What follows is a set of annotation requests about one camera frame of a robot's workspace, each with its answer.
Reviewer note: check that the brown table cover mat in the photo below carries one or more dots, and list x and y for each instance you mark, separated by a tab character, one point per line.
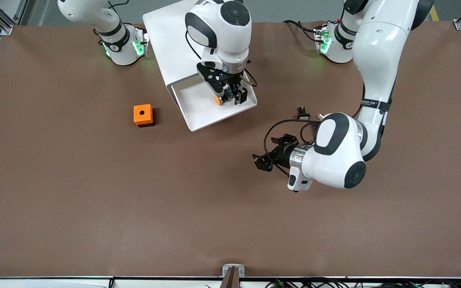
94	200

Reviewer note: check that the small black white switch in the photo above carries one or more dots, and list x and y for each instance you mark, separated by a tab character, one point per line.
303	116

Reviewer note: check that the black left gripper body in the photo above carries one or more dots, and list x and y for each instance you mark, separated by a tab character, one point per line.
283	155

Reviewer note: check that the white table edge profile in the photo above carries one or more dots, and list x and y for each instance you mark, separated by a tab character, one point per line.
34	284

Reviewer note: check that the orange push button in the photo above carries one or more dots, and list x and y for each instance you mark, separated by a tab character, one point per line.
218	100

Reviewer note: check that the grey metal corner bracket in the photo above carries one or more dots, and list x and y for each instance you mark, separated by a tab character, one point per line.
225	271

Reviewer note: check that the black right camera bracket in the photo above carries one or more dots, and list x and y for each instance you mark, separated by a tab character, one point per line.
206	74

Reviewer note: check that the brown camera stand strut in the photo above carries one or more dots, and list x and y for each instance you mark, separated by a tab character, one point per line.
230	280

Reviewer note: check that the orange button enclosure box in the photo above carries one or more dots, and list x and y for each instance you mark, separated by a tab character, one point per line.
138	120

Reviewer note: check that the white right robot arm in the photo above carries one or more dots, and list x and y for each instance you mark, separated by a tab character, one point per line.
234	40

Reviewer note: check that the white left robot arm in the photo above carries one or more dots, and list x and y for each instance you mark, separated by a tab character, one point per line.
378	48

